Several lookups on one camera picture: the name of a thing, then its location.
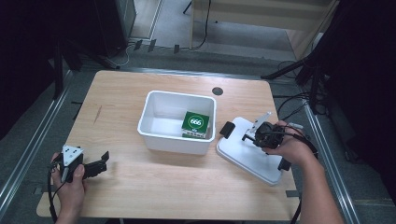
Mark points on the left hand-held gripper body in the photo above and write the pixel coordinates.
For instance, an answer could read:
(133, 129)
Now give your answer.
(72, 157)

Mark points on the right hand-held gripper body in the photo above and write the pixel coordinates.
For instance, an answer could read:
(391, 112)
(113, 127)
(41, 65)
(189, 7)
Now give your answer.
(269, 135)

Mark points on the green cardboard box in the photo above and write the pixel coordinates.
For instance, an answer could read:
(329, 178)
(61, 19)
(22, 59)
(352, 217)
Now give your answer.
(195, 124)

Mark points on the white plastic storage box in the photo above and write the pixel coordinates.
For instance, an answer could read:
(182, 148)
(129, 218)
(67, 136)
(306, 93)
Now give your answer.
(155, 118)

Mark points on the person's right hand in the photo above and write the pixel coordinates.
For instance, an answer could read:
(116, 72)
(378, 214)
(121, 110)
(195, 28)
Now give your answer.
(295, 149)

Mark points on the person's left hand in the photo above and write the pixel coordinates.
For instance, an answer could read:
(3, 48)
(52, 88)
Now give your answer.
(70, 193)

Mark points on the dark round table grommet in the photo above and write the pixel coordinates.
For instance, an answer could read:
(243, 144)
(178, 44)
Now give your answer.
(217, 91)

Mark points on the grey tape piece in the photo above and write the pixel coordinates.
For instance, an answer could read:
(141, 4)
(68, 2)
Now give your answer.
(292, 193)

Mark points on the black metal stand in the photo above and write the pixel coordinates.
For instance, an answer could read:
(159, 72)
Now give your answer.
(311, 71)
(58, 68)

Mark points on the black tape strip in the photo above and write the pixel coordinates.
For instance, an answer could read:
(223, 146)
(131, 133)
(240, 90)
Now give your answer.
(176, 48)
(138, 44)
(152, 45)

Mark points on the light wooden furniture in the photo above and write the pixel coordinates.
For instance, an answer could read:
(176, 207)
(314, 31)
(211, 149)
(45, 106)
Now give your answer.
(264, 15)

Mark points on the black cabinet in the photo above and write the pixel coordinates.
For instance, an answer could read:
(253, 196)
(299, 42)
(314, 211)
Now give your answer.
(112, 25)

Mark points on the metal floor rail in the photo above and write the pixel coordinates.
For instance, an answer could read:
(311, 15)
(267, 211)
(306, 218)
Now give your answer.
(330, 174)
(34, 140)

